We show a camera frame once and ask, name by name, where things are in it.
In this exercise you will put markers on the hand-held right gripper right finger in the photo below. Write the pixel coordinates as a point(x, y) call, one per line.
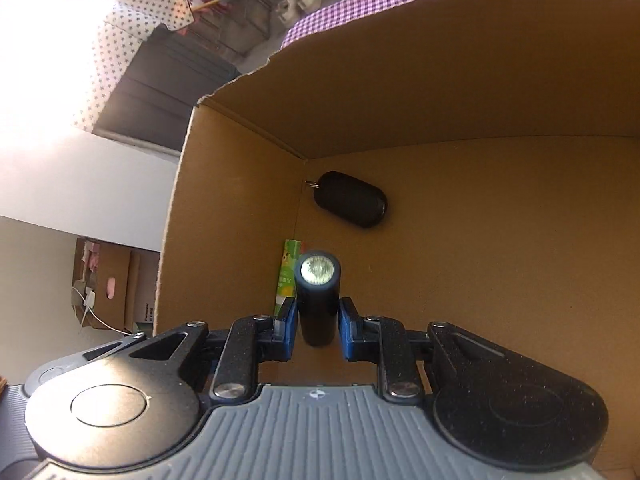
point(347, 330)

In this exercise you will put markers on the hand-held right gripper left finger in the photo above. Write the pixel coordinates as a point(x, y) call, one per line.
point(287, 322)

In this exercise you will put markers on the black tube with green tip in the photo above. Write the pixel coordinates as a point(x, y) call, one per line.
point(317, 310)

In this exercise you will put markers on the black key fob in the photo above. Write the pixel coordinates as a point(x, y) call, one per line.
point(350, 202)

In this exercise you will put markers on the plain brown cardboard box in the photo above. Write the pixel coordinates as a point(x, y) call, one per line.
point(125, 270)

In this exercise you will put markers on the dark grey cabinet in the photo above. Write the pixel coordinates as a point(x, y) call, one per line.
point(165, 95)

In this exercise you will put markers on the pink checkered tablecloth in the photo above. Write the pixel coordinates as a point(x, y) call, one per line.
point(350, 5)

